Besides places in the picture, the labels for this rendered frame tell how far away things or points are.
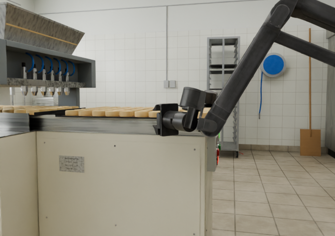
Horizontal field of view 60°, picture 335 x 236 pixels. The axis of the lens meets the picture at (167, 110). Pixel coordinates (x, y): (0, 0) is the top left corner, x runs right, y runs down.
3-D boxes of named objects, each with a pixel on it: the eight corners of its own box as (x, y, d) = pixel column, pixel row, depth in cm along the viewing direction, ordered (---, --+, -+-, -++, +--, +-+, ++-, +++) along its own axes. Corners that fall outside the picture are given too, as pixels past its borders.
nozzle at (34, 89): (29, 95, 125) (28, 53, 124) (34, 95, 128) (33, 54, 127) (42, 95, 123) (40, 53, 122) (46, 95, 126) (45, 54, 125)
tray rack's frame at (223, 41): (206, 147, 507) (207, 44, 496) (236, 148, 498) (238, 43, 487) (205, 155, 444) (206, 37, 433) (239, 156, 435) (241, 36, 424)
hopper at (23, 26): (-56, 44, 112) (-58, 7, 111) (39, 59, 167) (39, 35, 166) (8, 41, 106) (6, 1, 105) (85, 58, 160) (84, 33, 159)
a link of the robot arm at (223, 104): (294, 10, 81) (282, 26, 92) (276, 0, 82) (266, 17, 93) (215, 140, 78) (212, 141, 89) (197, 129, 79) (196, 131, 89)
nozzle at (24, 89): (19, 95, 119) (17, 51, 118) (24, 95, 122) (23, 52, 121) (32, 95, 117) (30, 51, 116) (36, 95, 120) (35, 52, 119)
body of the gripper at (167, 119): (158, 136, 92) (171, 139, 85) (157, 103, 91) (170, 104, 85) (175, 134, 95) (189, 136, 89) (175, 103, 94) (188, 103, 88)
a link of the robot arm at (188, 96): (216, 134, 79) (213, 135, 87) (225, 93, 80) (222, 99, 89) (173, 123, 80) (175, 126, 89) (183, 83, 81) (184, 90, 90)
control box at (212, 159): (206, 171, 108) (206, 134, 107) (211, 157, 131) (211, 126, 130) (216, 172, 107) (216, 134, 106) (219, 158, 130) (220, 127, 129)
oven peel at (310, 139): (300, 155, 457) (299, 28, 471) (299, 155, 460) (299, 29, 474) (321, 156, 451) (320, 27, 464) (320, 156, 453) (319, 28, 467)
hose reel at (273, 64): (283, 119, 489) (285, 53, 482) (284, 119, 475) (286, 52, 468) (257, 118, 498) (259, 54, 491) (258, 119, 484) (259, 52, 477)
